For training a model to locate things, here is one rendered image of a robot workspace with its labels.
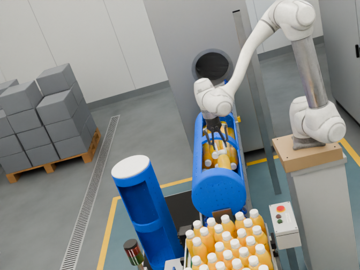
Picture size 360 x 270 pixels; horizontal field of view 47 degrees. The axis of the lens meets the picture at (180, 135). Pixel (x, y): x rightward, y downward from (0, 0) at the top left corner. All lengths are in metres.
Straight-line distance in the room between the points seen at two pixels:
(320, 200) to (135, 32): 5.15
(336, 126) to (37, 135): 4.27
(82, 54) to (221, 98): 5.55
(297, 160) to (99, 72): 5.43
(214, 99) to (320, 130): 0.59
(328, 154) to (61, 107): 3.79
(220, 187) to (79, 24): 5.45
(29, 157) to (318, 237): 4.17
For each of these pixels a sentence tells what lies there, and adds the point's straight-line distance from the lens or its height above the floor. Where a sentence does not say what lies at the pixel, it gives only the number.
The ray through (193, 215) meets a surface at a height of 0.15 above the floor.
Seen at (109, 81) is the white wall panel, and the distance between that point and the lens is 7.42.
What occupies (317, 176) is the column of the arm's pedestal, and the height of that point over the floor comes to 0.91.
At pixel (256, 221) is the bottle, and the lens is 2.05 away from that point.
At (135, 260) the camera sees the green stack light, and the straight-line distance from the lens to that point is 1.86.
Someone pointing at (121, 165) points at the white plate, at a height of 1.04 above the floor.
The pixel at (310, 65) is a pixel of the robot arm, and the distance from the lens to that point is 2.15.
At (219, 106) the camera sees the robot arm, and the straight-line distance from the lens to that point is 1.95.
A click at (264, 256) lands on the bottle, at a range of 1.87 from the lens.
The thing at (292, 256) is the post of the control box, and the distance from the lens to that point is 2.11.
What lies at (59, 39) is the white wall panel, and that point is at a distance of 7.38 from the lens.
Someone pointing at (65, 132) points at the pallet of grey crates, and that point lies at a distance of 5.62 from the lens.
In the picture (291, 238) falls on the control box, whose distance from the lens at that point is 1.93.
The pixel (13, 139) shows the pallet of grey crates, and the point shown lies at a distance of 5.86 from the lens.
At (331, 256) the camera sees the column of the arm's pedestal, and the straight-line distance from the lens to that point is 2.92.
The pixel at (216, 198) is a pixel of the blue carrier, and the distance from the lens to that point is 2.20.
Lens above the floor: 2.35
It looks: 25 degrees down
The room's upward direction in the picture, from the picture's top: 18 degrees counter-clockwise
